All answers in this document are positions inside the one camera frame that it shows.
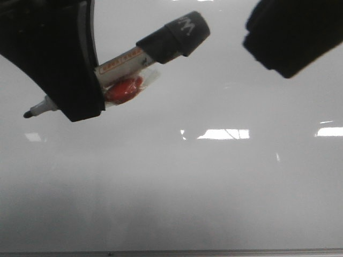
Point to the red round magnet in tape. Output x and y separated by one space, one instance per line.
129 86

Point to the white whiteboard with aluminium frame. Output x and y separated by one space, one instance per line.
218 153

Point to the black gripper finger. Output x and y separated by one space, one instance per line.
53 43
286 36

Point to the black and white whiteboard marker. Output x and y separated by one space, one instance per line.
179 37

